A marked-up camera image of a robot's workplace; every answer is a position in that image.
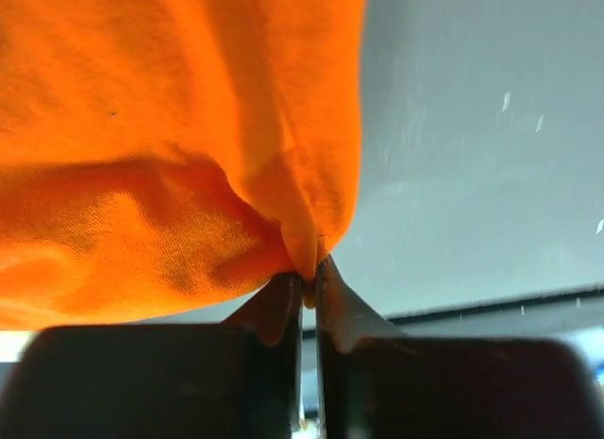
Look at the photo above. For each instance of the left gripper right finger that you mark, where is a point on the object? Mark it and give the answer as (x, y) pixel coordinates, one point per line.
(380, 382)

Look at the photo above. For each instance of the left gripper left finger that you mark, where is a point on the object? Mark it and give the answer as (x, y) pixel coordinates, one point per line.
(235, 379)

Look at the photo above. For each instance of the orange t shirt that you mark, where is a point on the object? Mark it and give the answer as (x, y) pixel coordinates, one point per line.
(159, 156)

